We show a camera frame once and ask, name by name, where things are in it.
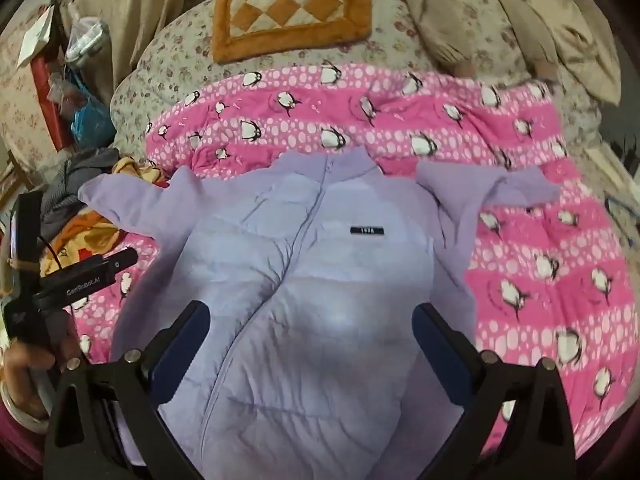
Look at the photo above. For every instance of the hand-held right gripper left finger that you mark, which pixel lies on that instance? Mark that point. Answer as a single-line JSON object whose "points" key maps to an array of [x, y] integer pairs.
{"points": [[182, 355]]}

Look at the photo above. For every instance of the beige blanket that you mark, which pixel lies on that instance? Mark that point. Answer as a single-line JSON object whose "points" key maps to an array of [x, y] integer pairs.
{"points": [[575, 25]]}

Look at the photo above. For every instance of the grey striped cloth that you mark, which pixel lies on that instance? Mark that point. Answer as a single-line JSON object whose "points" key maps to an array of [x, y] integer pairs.
{"points": [[85, 165]]}

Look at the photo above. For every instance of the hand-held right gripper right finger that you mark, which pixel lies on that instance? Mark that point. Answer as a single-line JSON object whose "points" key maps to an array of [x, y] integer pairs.
{"points": [[440, 360]]}

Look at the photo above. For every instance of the orange yellow printed cloth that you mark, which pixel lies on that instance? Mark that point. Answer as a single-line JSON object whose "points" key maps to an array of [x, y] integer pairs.
{"points": [[80, 230]]}

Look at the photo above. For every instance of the lilac puffer jacket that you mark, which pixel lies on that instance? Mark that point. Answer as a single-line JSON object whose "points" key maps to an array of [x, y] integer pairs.
{"points": [[310, 260]]}

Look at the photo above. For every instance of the orange checkered cushion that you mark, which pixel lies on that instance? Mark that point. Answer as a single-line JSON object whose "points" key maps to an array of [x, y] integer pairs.
{"points": [[295, 5]]}

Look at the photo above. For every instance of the silver bangle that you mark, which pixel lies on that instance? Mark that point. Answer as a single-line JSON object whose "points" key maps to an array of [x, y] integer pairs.
{"points": [[25, 422]]}

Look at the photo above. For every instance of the white paper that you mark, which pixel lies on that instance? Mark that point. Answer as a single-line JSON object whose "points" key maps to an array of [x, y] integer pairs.
{"points": [[35, 35]]}

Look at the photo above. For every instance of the beige floral garment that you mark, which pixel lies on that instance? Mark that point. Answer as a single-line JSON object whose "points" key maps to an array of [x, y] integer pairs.
{"points": [[450, 5]]}

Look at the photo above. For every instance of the pink penguin print blanket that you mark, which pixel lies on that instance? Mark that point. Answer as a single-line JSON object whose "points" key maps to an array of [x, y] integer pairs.
{"points": [[525, 240]]}

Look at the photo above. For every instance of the floral bed quilt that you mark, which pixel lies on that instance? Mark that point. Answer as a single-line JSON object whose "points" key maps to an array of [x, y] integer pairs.
{"points": [[185, 55]]}

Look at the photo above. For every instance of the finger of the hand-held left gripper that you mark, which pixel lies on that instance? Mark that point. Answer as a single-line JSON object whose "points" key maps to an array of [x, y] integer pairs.
{"points": [[117, 262]]}

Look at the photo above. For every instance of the clear plastic bag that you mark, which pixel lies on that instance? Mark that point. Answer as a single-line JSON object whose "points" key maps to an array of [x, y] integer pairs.
{"points": [[87, 35]]}

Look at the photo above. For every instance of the beige cloth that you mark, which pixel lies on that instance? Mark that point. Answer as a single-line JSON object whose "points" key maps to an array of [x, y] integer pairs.
{"points": [[130, 20]]}

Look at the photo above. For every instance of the person's left hand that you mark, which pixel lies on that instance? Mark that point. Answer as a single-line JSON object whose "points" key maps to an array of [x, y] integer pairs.
{"points": [[22, 375]]}

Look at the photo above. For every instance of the person's left forearm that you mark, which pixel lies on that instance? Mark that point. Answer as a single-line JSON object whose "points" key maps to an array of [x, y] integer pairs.
{"points": [[20, 450]]}

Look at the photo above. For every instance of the blue plastic bag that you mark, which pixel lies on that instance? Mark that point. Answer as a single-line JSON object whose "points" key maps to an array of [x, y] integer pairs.
{"points": [[92, 120]]}

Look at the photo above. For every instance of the red wooden furniture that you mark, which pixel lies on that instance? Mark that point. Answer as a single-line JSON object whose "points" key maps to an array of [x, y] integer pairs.
{"points": [[45, 90]]}

